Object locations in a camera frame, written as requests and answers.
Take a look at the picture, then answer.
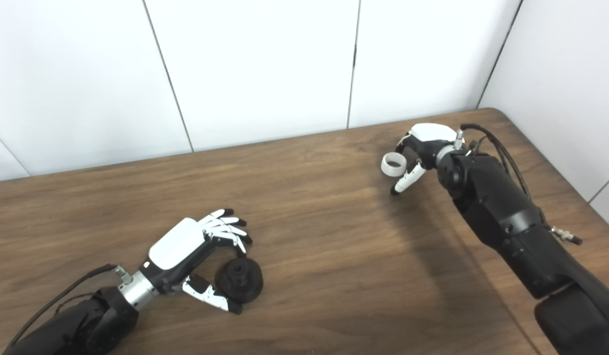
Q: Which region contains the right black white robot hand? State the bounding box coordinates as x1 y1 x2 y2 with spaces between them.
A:
390 123 463 196

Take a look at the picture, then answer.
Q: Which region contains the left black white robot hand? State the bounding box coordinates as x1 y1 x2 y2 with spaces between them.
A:
139 209 253 315

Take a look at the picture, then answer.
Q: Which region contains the white ring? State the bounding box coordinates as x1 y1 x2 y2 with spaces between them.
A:
381 152 407 178

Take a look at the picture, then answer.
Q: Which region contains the round black part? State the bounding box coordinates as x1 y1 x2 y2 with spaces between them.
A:
215 258 264 303

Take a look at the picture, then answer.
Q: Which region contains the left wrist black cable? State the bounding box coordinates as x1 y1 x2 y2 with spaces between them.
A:
9 264 133 346

